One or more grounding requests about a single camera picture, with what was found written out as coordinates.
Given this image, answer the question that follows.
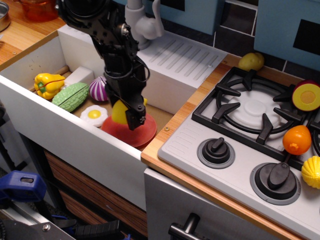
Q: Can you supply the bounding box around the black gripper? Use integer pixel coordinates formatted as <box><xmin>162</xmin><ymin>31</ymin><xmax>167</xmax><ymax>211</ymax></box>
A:
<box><xmin>103</xmin><ymin>53</ymin><xmax>148</xmax><ymax>131</ymax></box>

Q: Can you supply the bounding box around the yellow toy lemon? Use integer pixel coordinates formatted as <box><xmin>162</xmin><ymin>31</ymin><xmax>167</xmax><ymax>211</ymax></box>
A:
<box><xmin>111</xmin><ymin>97</ymin><xmax>148</xmax><ymax>125</ymax></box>

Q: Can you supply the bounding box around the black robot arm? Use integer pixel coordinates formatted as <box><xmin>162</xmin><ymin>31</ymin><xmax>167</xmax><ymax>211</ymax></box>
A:
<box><xmin>55</xmin><ymin>0</ymin><xmax>150</xmax><ymax>131</ymax></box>

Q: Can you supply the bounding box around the red plastic plate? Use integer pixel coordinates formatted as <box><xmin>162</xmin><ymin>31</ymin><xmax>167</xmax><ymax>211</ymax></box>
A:
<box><xmin>100</xmin><ymin>113</ymin><xmax>157</xmax><ymax>149</ymax></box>

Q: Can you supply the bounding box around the toy fried egg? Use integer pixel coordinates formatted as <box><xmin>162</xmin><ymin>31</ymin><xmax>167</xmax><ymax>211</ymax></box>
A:
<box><xmin>80</xmin><ymin>105</ymin><xmax>108</xmax><ymax>128</ymax></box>

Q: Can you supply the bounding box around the purple striped toy onion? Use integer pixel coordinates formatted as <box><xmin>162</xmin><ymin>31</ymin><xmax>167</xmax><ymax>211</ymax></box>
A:
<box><xmin>89</xmin><ymin>76</ymin><xmax>108</xmax><ymax>102</ymax></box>

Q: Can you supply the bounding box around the white sponge block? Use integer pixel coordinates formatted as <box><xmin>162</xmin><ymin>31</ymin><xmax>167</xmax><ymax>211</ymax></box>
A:
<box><xmin>64</xmin><ymin>66</ymin><xmax>95</xmax><ymax>87</ymax></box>

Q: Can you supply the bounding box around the green toy bitter gourd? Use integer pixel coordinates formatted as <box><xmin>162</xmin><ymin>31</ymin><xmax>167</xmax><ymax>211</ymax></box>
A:
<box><xmin>52</xmin><ymin>82</ymin><xmax>89</xmax><ymax>112</ymax></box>

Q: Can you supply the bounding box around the white toy sink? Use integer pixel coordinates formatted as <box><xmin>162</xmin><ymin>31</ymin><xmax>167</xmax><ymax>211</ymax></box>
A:
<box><xmin>0</xmin><ymin>6</ymin><xmax>228</xmax><ymax>212</ymax></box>

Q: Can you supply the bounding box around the yellow toy bell pepper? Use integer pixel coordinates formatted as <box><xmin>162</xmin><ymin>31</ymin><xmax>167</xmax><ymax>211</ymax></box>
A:
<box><xmin>33</xmin><ymin>73</ymin><xmax>66</xmax><ymax>100</ymax></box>

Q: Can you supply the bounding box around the grey toy faucet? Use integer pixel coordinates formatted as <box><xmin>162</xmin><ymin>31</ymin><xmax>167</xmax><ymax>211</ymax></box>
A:
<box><xmin>125</xmin><ymin>0</ymin><xmax>165</xmax><ymax>50</ymax></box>

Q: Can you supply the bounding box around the left black stove knob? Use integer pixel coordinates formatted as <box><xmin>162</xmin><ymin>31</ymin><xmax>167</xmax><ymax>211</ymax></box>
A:
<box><xmin>197</xmin><ymin>137</ymin><xmax>236</xmax><ymax>169</ymax></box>

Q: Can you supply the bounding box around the black stove knob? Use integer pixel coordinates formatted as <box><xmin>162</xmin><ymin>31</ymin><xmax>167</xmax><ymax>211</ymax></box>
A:
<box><xmin>250</xmin><ymin>162</ymin><xmax>301</xmax><ymax>206</ymax></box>
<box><xmin>197</xmin><ymin>137</ymin><xmax>236</xmax><ymax>169</ymax></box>

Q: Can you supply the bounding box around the white burner cap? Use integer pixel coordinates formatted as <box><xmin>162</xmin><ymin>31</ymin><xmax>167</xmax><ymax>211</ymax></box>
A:
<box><xmin>227</xmin><ymin>90</ymin><xmax>282</xmax><ymax>130</ymax></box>

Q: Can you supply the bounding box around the orange glass pot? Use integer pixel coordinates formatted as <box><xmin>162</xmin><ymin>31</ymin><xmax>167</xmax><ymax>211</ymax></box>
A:
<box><xmin>18</xmin><ymin>0</ymin><xmax>58</xmax><ymax>22</ymax></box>

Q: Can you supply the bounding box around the blue plastic clamp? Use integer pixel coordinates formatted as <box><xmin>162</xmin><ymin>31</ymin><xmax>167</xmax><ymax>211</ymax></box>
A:
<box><xmin>0</xmin><ymin>170</ymin><xmax>47</xmax><ymax>203</ymax></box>

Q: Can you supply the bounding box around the black stove grate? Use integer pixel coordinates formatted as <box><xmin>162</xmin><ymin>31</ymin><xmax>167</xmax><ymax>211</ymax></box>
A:
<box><xmin>191</xmin><ymin>67</ymin><xmax>320</xmax><ymax>170</ymax></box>

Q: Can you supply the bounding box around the grey toy stove top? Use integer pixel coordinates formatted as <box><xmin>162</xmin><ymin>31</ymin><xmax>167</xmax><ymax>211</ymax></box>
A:
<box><xmin>157</xmin><ymin>66</ymin><xmax>320</xmax><ymax>240</ymax></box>

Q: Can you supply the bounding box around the yellow toy potato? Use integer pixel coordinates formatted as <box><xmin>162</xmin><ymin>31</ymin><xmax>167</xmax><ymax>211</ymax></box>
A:
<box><xmin>238</xmin><ymin>52</ymin><xmax>265</xmax><ymax>71</ymax></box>

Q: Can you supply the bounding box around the metal pot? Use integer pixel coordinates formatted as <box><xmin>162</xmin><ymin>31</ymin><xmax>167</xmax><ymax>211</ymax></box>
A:
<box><xmin>0</xmin><ymin>1</ymin><xmax>11</xmax><ymax>32</ymax></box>

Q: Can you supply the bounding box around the right black stove knob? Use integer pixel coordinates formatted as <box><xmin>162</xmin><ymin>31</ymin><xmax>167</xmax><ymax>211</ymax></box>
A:
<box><xmin>250</xmin><ymin>162</ymin><xmax>301</xmax><ymax>206</ymax></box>

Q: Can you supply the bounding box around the orange toy fruit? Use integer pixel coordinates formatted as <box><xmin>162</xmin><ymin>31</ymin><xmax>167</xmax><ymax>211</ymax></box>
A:
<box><xmin>282</xmin><ymin>125</ymin><xmax>312</xmax><ymax>155</ymax></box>

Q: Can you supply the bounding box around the halved purple toy fruit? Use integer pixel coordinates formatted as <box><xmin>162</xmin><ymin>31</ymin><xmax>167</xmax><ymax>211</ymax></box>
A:
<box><xmin>292</xmin><ymin>80</ymin><xmax>320</xmax><ymax>112</ymax></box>

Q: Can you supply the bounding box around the yellow toy corn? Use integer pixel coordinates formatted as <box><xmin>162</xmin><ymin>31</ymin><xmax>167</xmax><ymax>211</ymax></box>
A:
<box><xmin>301</xmin><ymin>156</ymin><xmax>320</xmax><ymax>190</ymax></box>

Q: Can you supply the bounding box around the metal oven door handle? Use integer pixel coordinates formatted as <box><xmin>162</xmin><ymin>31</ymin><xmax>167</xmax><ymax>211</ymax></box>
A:
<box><xmin>168</xmin><ymin>213</ymin><xmax>207</xmax><ymax>240</ymax></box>

